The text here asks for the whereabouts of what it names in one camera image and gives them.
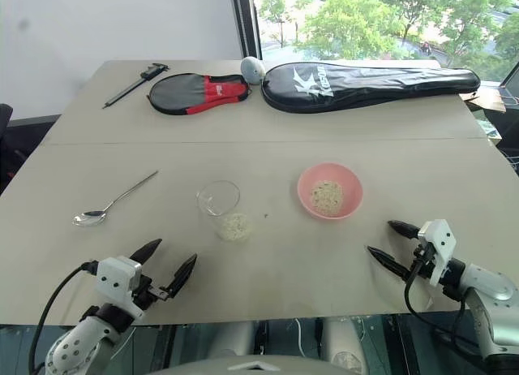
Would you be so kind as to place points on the pink plastic bowl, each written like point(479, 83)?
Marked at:
point(312, 176)

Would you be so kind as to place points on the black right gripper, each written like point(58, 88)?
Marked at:
point(421, 265)

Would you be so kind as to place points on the black chair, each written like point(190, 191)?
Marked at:
point(4, 125)

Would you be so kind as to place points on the black window frame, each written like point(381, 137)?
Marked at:
point(247, 26)

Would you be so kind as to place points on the long black racket cover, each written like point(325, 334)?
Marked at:
point(365, 83)

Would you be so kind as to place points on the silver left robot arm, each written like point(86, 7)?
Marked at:
point(77, 342)

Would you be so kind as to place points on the dark laptop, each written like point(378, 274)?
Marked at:
point(511, 84)

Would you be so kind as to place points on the brown cardboard piece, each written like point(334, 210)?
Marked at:
point(486, 101)

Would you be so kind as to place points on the grey white egg-shaped device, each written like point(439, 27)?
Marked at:
point(252, 68)

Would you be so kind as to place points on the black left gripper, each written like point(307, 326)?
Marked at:
point(144, 294)

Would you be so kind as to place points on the black and red racket cover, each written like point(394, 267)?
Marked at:
point(178, 93)

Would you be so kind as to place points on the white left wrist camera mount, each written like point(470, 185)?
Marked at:
point(115, 275)

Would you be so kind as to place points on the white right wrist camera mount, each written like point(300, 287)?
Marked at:
point(440, 245)

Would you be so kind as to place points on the clear glass cup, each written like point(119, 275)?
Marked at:
point(218, 202)

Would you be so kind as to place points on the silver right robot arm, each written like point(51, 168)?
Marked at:
point(486, 294)

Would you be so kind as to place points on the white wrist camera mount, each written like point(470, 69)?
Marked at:
point(440, 245)
point(115, 275)

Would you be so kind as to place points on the black vernier caliper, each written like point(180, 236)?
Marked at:
point(150, 72)

